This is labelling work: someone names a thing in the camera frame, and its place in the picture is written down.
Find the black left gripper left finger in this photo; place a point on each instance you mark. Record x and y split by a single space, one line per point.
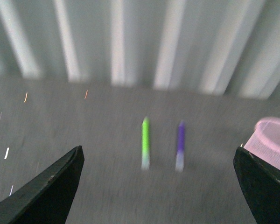
46 199

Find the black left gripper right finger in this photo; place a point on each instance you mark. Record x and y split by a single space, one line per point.
260 185

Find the purple marker pen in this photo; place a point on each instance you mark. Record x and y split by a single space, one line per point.
179 163

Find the pink mesh cup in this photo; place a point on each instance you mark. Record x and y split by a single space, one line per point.
265 141

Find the green marker pen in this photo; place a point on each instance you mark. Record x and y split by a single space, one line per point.
145 139

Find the white pleated curtain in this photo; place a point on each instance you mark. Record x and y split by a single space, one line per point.
210 46

